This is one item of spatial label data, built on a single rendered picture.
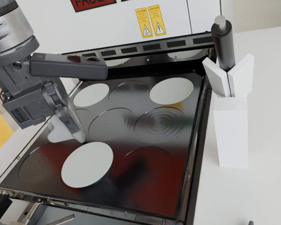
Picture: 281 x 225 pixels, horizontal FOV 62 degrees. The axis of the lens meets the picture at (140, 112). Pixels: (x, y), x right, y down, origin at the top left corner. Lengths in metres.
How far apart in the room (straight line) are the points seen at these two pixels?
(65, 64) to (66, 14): 0.31
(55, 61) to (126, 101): 0.22
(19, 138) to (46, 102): 0.40
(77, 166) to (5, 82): 0.18
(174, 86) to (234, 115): 0.33
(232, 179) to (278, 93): 0.16
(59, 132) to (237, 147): 0.30
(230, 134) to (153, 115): 0.25
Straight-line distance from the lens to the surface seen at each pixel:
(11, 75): 0.40
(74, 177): 0.43
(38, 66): 0.38
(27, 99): 0.39
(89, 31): 0.66
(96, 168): 0.42
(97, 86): 0.64
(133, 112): 0.50
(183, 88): 0.52
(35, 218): 0.53
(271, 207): 0.26
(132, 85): 0.59
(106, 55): 0.66
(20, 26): 0.37
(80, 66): 0.37
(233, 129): 0.24
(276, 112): 0.35
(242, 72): 0.21
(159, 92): 0.53
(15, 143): 0.78
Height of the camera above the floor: 1.20
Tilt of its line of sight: 37 degrees down
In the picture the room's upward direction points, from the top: 20 degrees counter-clockwise
